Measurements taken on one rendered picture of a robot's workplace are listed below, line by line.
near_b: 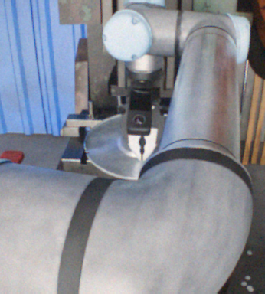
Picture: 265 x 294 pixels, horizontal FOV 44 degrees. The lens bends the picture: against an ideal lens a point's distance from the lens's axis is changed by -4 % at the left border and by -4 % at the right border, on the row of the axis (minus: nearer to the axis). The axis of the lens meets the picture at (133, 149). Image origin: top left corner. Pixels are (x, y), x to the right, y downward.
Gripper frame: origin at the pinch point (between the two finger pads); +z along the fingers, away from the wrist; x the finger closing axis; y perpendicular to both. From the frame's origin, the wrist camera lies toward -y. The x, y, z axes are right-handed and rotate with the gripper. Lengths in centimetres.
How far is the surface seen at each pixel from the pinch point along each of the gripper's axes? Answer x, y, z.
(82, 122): 18.5, 23.8, 4.9
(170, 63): -5.9, 17.1, -16.1
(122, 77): 5.9, 17.2, -11.9
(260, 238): -57, 49, 80
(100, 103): 16.0, 42.7, 7.7
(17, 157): 30.8, 3.0, 3.6
